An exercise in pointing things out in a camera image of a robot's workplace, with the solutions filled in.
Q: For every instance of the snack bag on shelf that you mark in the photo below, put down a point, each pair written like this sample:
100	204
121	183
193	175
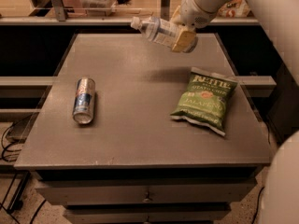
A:
234	9

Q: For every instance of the green jalapeno chips bag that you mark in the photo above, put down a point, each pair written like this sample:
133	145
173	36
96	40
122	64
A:
205	100

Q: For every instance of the clear plastic container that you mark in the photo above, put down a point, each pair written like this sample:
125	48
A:
98	7

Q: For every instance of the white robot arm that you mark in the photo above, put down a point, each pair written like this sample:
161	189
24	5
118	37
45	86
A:
280	21

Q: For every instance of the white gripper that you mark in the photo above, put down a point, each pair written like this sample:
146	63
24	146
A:
193	12

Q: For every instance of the grey cabinet with drawers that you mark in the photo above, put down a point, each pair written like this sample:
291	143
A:
132	163

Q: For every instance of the clear plastic water bottle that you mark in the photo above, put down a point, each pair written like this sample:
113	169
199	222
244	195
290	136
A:
157	30

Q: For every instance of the metal shelf rail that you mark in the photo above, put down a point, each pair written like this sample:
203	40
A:
66	12

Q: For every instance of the silver blue energy drink can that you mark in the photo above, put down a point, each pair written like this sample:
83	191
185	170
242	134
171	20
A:
83	108

